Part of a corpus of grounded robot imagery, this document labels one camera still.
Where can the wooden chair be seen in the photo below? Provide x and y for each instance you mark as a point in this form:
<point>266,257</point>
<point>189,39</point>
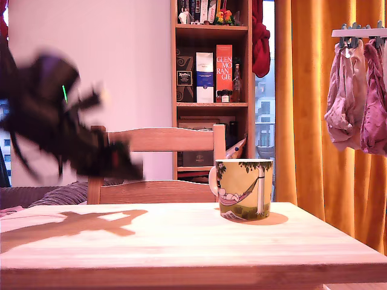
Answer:
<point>169,140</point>

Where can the black gift box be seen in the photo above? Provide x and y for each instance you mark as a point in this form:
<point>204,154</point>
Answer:
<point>198,159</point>

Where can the dark purple sofa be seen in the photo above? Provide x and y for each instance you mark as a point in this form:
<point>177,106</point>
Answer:
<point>15,196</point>

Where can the dark patterned whisky box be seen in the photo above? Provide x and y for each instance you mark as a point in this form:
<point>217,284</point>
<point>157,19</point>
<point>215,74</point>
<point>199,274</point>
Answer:
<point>184,78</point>

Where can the dark slanted pole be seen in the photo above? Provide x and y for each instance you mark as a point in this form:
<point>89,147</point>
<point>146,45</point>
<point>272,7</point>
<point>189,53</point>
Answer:
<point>3,172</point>

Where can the wooden bookshelf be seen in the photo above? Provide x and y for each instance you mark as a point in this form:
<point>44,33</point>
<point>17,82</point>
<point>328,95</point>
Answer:
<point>211,105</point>

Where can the pink cloth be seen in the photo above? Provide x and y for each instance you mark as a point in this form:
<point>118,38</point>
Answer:
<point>9,211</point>

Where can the patterned paper cone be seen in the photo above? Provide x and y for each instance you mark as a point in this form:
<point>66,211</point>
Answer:
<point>236,149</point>

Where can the white and blue whisky box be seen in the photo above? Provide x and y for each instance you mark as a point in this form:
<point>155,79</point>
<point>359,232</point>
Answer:
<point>204,81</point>

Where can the yellow illustrated hammock mug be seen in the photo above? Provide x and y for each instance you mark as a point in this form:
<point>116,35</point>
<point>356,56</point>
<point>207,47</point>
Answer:
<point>242,187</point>

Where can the small miniature bottle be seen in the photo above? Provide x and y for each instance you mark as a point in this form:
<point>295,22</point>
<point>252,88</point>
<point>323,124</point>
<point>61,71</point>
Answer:
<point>224,97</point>

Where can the red whisky box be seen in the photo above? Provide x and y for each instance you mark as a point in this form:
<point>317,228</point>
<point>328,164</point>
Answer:
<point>224,69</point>

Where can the clear glass bottle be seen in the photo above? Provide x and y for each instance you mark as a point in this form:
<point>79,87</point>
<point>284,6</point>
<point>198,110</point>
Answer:
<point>236,84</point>

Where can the white figurine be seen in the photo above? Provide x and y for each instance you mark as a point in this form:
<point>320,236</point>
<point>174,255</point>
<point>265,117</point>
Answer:
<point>184,16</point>

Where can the white book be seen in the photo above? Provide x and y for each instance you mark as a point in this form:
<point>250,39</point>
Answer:
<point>203,10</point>

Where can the knotted red cloth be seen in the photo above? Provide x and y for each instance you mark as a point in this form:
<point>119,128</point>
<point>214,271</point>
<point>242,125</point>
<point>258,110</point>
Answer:
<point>260,54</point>

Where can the red cloth at window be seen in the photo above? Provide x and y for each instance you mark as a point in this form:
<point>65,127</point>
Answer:
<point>3,21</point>

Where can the colourful parrot figurine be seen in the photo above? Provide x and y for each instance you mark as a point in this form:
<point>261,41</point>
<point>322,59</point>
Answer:
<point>223,16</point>

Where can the orange curtain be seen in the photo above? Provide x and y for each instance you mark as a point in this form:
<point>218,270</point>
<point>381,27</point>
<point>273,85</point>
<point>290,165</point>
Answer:
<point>308,90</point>

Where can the pale pink hanging garment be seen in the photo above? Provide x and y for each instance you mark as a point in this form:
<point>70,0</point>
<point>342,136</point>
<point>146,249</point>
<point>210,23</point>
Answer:
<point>341,114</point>

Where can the magenta hanging garment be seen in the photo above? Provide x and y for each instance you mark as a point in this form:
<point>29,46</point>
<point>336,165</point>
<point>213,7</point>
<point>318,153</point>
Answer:
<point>373,121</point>

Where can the white drying rack with pegs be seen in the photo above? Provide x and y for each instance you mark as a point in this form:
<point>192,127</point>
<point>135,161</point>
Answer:
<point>356,32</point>

